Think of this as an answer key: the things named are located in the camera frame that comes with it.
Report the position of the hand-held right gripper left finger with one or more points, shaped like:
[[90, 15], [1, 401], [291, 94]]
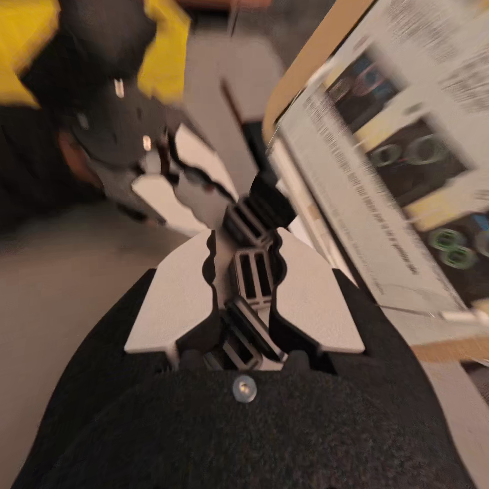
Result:
[[172, 306]]

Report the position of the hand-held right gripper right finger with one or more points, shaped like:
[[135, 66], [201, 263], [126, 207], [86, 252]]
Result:
[[313, 306]]

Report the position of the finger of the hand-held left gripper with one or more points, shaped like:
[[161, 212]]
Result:
[[202, 164], [176, 202]]

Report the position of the yellow plastic bin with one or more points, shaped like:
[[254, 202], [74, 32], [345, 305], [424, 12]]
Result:
[[172, 53]]

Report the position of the person's left forearm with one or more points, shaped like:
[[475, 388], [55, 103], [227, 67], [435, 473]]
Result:
[[30, 168]]

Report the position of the person's left hand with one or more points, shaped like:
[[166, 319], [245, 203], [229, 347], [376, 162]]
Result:
[[76, 157]]

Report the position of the dark flat pad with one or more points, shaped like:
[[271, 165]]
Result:
[[256, 145]]

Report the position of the white instruction sheet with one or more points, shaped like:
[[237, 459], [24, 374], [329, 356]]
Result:
[[367, 199]]

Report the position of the wooden sign board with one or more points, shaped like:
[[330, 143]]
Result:
[[306, 69]]

